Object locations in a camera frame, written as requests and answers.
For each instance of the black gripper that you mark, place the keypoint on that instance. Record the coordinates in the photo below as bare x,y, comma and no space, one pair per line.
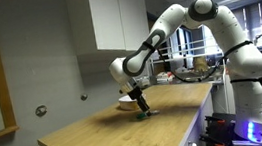
136,94

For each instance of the white marker with green cap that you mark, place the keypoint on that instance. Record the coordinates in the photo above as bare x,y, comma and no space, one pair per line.
141,116

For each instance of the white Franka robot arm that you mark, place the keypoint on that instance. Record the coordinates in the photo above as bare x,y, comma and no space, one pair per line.
244,62

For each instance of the white bowl with printed rim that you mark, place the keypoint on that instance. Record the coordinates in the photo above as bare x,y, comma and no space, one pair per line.
126,103

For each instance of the red and white box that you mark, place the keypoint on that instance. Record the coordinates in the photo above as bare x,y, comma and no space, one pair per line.
165,76

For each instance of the brown object on shelf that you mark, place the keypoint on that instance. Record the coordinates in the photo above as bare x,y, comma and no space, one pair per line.
200,65

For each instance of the small round metal wall fitting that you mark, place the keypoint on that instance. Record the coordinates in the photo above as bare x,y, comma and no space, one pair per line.
84,97

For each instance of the metal shelf rail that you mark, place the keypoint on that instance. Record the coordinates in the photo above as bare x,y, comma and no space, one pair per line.
188,47

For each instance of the white wall cabinet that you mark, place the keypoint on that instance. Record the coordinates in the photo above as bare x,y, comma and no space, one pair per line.
111,18

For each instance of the large round metal wall fitting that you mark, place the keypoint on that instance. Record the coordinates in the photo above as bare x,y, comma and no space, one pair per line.
41,110

